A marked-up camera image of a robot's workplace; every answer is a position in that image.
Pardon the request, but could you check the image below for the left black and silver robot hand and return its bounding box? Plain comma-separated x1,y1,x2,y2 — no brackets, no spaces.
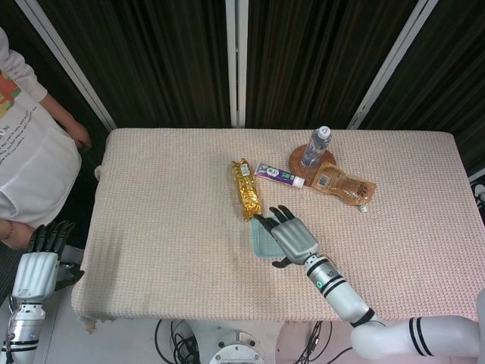
11,220,86,305

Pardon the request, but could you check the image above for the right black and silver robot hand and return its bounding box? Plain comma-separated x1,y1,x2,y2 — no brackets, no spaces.
254,204,320,268

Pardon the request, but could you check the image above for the transparent blue container lid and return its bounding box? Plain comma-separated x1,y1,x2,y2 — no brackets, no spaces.
250,215,289,260

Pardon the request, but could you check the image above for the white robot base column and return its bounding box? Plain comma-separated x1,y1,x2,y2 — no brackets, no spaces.
188,319,289,364

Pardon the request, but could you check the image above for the gold foil snack package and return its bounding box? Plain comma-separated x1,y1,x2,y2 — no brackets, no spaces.
230,158,264,223

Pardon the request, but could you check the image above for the purple and white toothpaste tube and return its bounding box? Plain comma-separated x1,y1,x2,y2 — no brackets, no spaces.
254,162,306,190

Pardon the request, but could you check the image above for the orange refill spout pouch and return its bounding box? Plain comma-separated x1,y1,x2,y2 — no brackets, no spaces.
310,160,378,212

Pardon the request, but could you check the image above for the brown woven round coaster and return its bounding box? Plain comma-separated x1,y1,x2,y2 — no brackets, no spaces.
288,143,338,187

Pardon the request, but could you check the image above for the clear plastic water bottle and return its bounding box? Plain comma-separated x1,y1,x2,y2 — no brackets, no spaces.
300,125,333,168

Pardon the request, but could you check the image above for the person in white shirt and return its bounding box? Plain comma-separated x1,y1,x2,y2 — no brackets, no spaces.
0,25,92,251

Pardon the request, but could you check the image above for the beige waffle tablecloth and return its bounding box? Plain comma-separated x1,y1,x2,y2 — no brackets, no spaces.
70,127,485,335

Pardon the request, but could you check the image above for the dark pleated curtain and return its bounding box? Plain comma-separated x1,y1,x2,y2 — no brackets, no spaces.
244,0,421,130
37,0,233,129

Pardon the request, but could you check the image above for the black and white equipment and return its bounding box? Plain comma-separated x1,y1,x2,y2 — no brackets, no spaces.
468,171,485,225

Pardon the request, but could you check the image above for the black cable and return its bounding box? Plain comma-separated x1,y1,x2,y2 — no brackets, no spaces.
298,320,335,364
154,318,201,364

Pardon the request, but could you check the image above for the white frame post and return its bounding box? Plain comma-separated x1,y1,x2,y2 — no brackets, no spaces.
224,0,249,128
346,0,441,130
14,0,117,132

